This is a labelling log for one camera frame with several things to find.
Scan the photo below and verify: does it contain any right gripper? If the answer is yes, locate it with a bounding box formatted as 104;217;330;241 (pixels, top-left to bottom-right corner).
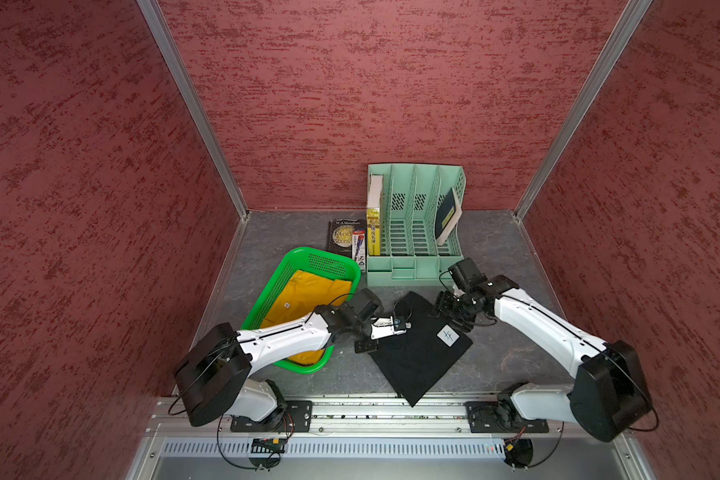
427;289;483;332

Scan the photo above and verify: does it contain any yellow t-shirt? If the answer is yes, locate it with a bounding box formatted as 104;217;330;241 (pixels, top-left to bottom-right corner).
259;268;354;367

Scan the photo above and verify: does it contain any black t-shirt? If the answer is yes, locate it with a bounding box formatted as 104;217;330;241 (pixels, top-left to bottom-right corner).
370;292;473;406

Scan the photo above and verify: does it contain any green plastic basket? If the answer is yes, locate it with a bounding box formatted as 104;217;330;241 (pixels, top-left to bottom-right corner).
237;247;361;374

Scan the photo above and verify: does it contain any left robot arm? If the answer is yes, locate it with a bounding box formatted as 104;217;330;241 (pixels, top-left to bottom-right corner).
169;289;404;427

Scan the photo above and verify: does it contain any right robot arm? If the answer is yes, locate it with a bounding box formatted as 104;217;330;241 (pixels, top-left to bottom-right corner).
436;258;655;442

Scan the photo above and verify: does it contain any mint green file organizer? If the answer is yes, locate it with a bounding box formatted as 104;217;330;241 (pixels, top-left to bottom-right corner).
366;163;466;287

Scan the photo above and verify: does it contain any pencil box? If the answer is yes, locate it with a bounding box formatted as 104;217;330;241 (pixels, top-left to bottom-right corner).
351;229;367;272

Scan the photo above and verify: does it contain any dark green notebook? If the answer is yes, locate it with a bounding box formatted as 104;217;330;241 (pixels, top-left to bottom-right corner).
434;188;462;246

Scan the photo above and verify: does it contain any black moon book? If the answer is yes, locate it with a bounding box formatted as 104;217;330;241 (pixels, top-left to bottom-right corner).
326;218;366;257

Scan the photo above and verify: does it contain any yellow book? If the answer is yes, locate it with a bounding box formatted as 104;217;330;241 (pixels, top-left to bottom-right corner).
366;174;384;256

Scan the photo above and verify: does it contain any right corner metal profile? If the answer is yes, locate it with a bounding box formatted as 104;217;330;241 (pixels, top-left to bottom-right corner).
514;0;652;223

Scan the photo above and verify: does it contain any corner metal profile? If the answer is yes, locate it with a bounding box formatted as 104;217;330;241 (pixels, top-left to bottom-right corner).
514;0;652;223
137;0;249;221

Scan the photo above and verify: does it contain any left corner metal profile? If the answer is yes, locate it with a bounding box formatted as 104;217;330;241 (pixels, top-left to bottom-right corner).
137;0;249;221

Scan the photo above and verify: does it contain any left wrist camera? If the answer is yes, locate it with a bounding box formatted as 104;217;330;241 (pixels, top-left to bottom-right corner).
370;317;411;340

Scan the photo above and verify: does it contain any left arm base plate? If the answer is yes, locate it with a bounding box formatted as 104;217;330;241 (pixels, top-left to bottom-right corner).
229;400;313;434

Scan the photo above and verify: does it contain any aluminium rail frame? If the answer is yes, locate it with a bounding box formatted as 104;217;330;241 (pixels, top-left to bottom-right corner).
128;393;654;479

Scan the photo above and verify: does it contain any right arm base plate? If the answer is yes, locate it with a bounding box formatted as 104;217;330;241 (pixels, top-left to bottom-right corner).
465;401;549;434

